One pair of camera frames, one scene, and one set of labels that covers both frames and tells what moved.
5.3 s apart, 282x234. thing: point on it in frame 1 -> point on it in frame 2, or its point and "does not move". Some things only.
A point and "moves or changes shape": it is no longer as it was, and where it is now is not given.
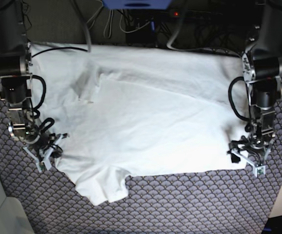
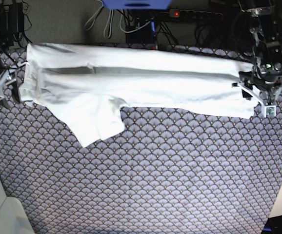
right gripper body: (259, 143) -> (265, 74)
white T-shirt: (119, 112) moves or changes shape
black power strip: (181, 14) does not move
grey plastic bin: (4, 214) does not move
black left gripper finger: (57, 151) -> (15, 90)
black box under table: (146, 35) does not move
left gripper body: (38, 140) -> (2, 82)
